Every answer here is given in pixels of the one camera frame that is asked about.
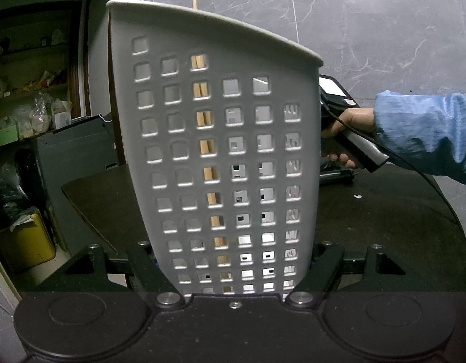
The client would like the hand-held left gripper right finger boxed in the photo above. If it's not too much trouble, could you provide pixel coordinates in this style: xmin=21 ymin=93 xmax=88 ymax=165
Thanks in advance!
xmin=285 ymin=241 xmax=426 ymax=308

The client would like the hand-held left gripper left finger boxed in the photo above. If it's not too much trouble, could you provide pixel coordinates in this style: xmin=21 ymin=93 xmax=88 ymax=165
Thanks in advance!
xmin=36 ymin=240 xmax=185 ymax=308

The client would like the metal handled kitchen tool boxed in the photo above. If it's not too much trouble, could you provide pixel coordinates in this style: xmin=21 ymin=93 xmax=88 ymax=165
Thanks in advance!
xmin=319 ymin=169 xmax=358 ymax=187

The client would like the white perforated utensil basket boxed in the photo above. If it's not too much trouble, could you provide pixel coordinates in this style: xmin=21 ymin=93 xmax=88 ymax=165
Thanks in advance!
xmin=106 ymin=0 xmax=324 ymax=296

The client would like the person's right hand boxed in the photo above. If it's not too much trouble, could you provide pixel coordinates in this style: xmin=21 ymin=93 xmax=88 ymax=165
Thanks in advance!
xmin=320 ymin=108 xmax=378 ymax=170

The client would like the yellow container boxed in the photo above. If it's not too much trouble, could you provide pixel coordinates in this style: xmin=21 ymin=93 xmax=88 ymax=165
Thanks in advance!
xmin=0 ymin=209 xmax=56 ymax=271

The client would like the grey cabinet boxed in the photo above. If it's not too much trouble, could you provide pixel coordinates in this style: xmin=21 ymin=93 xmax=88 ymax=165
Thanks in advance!
xmin=28 ymin=115 xmax=130 ymax=235

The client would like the black plastic bag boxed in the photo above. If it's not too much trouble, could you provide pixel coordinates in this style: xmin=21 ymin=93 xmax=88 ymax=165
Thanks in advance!
xmin=0 ymin=161 xmax=31 ymax=231

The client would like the small white box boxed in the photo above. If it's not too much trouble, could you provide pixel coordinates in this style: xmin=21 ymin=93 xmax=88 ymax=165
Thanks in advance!
xmin=51 ymin=100 xmax=73 ymax=129

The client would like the clear food bag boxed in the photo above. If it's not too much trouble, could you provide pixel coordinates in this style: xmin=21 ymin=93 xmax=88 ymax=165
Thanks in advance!
xmin=11 ymin=93 xmax=52 ymax=139

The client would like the green box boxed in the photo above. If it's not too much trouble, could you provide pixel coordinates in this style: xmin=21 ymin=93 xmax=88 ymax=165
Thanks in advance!
xmin=0 ymin=126 xmax=20 ymax=149

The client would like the wooden shelf unit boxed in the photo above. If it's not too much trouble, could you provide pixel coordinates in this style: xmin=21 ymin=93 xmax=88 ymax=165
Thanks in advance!
xmin=0 ymin=2 xmax=87 ymax=137

